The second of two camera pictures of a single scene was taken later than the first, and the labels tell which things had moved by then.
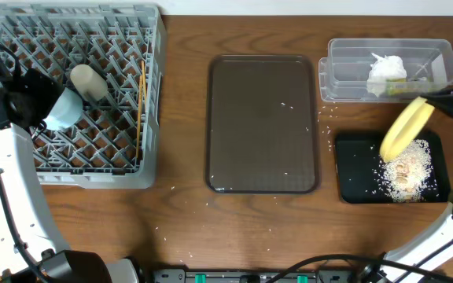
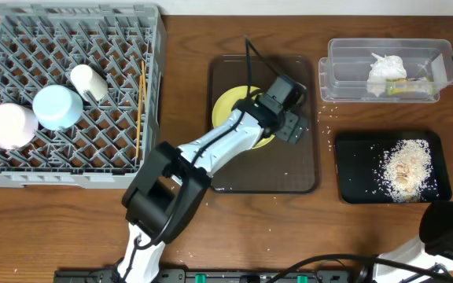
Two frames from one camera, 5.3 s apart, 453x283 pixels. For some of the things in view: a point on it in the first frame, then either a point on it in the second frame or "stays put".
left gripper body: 42,93 to 294,128
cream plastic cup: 89,82 stays put
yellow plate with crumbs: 406,127 to 223,111
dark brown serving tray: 261,137 stays put
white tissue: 388,67 stays put
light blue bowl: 65,112 stays put
